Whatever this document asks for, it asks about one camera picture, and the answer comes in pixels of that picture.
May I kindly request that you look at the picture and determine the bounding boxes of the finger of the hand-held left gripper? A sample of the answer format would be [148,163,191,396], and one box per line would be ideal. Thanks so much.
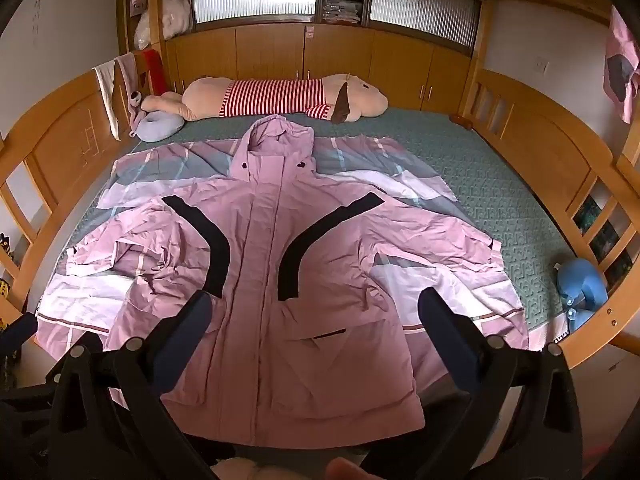
[0,312,39,357]

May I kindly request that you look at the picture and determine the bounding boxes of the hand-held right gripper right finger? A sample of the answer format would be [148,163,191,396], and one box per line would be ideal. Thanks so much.
[415,287,583,480]

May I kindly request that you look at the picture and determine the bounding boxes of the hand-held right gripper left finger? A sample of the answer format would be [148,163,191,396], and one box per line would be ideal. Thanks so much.
[47,290,216,480]

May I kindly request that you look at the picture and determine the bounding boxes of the pink hooded jacket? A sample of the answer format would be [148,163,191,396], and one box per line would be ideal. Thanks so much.
[65,114,506,438]

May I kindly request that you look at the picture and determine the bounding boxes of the person's right hand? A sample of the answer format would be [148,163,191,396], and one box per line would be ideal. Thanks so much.
[325,459,373,480]

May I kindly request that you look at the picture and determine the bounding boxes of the blue plush toy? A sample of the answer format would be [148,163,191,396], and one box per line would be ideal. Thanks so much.
[556,258,609,332]

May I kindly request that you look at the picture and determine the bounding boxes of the plaid pink grey bed sheet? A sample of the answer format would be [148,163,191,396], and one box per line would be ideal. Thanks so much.
[35,135,531,361]

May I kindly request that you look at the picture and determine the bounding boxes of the green patterned mattress cover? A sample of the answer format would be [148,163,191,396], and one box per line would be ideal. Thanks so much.
[65,105,576,351]

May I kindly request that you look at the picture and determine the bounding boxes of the lavender neck pillow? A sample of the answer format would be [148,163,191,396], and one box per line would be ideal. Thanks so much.
[134,109,185,143]

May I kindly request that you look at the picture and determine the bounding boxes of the small pink plush toy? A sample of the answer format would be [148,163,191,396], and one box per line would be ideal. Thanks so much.
[127,91,152,138]

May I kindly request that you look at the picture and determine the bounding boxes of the large striped plush toy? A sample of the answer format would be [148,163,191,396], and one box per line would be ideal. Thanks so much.
[140,74,390,125]

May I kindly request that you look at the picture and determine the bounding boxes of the white towel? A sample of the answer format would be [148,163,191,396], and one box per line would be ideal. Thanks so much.
[93,60,124,141]

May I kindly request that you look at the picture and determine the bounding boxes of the red cloth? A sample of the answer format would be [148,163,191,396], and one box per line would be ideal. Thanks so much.
[141,50,169,96]

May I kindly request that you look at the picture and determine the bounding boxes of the pink towel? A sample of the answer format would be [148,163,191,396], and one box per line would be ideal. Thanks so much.
[116,54,141,96]

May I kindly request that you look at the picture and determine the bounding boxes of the white bagged plush toys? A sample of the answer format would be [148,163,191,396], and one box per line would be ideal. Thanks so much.
[134,0,194,47]

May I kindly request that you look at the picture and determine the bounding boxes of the pink hanging cloth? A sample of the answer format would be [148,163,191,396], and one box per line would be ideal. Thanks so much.
[602,6,640,124]

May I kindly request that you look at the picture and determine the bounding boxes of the narrow frosted glass window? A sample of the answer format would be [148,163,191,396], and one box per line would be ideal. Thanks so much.
[370,0,481,52]

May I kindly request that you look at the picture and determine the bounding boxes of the wooden bed frame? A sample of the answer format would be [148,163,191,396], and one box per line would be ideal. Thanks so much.
[0,57,640,376]

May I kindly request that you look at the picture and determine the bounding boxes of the wooden wall cabinets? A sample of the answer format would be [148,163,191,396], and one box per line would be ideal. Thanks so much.
[165,24,482,107]

